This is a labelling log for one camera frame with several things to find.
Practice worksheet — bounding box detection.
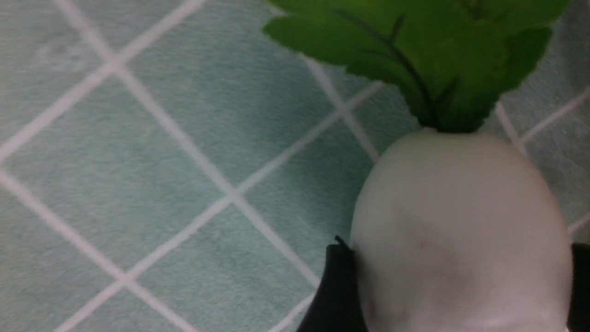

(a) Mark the white radish with green leaves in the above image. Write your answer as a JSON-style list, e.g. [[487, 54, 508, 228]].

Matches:
[[263, 0, 573, 332]]

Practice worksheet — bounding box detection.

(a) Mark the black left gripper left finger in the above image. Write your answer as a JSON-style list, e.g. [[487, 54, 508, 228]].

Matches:
[[297, 236, 368, 332]]

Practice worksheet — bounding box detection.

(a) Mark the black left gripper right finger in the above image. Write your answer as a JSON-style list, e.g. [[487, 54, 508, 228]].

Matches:
[[567, 243, 590, 332]]

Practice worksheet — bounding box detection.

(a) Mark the green checkered tablecloth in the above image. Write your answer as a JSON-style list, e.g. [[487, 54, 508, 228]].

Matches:
[[1, 0, 589, 332]]

